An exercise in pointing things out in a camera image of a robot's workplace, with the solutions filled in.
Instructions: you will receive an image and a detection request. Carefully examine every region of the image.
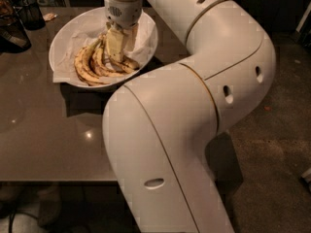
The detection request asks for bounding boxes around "spotted banana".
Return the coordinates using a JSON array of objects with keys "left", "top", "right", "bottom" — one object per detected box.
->
[
  {"left": 90, "top": 35, "right": 122, "bottom": 78},
  {"left": 74, "top": 39, "right": 102, "bottom": 86},
  {"left": 110, "top": 56, "right": 140, "bottom": 74}
]

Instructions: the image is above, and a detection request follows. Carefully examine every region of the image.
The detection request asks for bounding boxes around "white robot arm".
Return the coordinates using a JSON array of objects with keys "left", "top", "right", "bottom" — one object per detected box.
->
[{"left": 102, "top": 0, "right": 276, "bottom": 233}]

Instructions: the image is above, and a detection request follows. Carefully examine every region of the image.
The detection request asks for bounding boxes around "black mesh cup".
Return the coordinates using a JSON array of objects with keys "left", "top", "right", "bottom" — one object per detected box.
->
[{"left": 16, "top": 0, "right": 46, "bottom": 30}]

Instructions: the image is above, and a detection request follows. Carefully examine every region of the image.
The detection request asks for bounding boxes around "small wrapper on table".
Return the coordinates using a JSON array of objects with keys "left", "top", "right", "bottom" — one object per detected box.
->
[{"left": 43, "top": 13, "right": 57, "bottom": 21}]

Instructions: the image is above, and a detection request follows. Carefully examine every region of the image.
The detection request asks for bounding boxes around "spotted banana middle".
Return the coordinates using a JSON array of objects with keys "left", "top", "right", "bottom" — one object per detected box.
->
[{"left": 90, "top": 35, "right": 122, "bottom": 78}]

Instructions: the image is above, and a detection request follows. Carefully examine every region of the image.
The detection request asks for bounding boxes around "dark container left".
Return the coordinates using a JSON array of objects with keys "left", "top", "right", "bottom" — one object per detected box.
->
[{"left": 0, "top": 16, "right": 31, "bottom": 53}]

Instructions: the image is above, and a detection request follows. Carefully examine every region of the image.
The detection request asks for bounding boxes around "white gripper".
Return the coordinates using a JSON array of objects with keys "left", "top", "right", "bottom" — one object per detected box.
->
[{"left": 104, "top": 0, "right": 142, "bottom": 62}]

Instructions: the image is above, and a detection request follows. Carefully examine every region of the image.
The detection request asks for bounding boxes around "spotted banana left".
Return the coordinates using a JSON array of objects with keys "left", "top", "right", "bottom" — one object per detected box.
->
[{"left": 74, "top": 39, "right": 102, "bottom": 86}]

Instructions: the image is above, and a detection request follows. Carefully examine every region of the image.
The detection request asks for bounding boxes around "white bowl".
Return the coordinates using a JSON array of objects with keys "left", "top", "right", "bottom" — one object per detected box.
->
[{"left": 48, "top": 6, "right": 159, "bottom": 92}]

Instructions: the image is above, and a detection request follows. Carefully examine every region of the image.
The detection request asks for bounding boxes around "spotted banana right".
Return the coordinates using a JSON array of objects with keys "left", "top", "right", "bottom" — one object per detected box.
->
[{"left": 110, "top": 56, "right": 140, "bottom": 74}]

